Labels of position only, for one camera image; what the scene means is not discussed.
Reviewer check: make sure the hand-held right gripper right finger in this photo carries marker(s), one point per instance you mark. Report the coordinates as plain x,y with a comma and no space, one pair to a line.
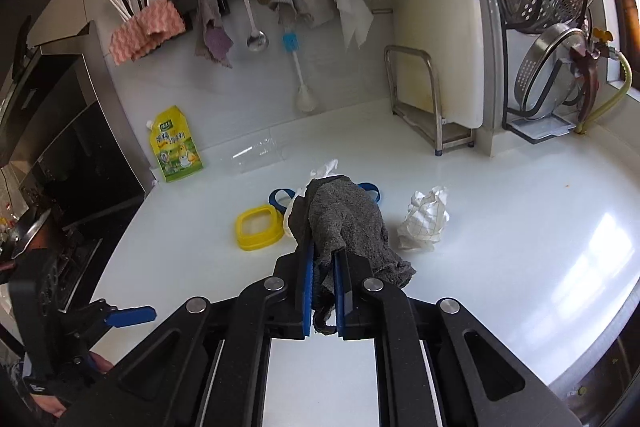
341,294

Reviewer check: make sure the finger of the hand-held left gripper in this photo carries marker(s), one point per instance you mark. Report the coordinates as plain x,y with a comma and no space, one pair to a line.
131,316

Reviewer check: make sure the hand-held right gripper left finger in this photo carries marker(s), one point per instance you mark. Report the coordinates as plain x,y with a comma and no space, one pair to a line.
305,292

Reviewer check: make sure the dark grey cloth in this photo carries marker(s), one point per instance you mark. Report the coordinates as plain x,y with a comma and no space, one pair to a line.
345,217

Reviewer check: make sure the white tissue paper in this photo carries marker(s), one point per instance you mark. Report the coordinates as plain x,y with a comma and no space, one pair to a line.
325,168

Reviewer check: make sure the person's left hand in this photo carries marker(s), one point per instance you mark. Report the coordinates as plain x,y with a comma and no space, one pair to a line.
50,407

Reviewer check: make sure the yellow plastic lid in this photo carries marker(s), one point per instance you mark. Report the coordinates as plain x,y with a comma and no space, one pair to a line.
250,243

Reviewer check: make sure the black gas stove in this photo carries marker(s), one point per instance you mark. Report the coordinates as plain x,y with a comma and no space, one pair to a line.
70,257

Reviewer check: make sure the metal wok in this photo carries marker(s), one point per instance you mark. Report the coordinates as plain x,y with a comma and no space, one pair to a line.
27,234

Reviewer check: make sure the crumpled white checked paper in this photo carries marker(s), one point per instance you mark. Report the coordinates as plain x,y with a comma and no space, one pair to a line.
425,219

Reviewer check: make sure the clear plastic cup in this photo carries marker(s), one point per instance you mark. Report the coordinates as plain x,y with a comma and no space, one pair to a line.
257,154

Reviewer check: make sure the yellow green spout pouch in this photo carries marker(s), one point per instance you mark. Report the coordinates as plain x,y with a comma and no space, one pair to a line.
177,147

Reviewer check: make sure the black range hood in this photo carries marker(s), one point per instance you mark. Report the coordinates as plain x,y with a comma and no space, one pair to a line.
75,147

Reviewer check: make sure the blue white bottle brush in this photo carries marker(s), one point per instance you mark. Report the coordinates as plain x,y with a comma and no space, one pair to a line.
305,99

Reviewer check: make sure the metal cutting board stand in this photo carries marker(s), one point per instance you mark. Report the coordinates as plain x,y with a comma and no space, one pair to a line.
436,107

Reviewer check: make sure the grey purple rag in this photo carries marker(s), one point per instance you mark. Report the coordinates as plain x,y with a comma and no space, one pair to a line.
215,39

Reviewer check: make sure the pink wavy cloth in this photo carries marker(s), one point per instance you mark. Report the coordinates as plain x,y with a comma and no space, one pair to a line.
145,29

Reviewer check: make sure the metal pot lid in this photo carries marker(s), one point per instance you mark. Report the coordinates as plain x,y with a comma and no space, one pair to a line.
537,67

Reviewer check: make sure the white cutting board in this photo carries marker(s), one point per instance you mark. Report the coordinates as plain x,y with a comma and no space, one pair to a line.
440,7

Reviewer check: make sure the brass gas valve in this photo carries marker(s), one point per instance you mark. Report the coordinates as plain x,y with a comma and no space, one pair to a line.
600,38

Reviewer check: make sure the brown window frame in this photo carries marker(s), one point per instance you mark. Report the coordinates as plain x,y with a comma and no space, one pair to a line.
629,17

